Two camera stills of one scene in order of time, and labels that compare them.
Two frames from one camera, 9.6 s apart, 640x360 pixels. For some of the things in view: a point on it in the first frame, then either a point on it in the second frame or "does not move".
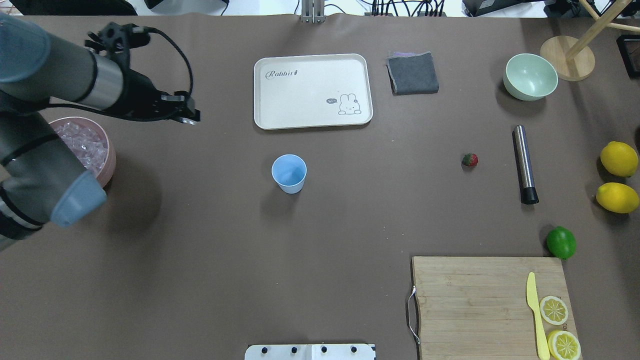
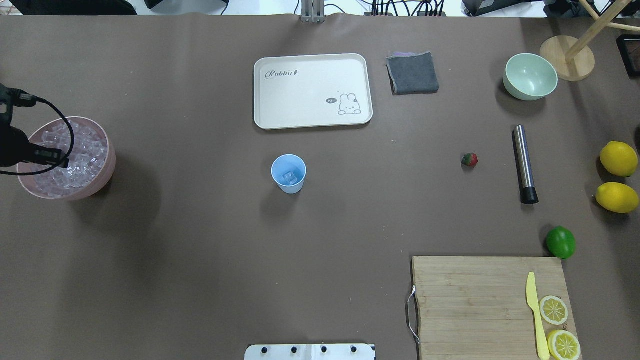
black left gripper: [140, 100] -> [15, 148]
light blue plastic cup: [289, 171] does not move
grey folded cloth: [412, 73] does not move
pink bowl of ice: [90, 144] does not move
